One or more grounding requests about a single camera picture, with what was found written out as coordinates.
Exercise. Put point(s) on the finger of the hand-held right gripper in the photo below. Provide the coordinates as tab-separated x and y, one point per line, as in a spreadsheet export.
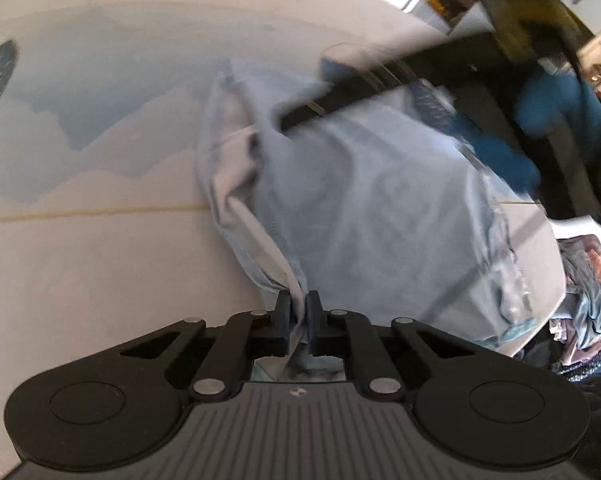
315	109
338	69

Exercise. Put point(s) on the person's right hand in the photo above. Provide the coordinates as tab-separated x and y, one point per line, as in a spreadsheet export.
560	105

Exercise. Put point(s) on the pile of assorted clothes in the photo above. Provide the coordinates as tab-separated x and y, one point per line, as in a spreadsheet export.
585	300

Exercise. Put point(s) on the white and light blue t-shirt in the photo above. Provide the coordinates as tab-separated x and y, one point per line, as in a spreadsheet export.
370	200

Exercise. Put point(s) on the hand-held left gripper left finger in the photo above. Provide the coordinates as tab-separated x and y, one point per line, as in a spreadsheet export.
283	322

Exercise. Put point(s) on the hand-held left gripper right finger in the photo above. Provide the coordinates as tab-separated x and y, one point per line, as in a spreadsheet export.
313	322

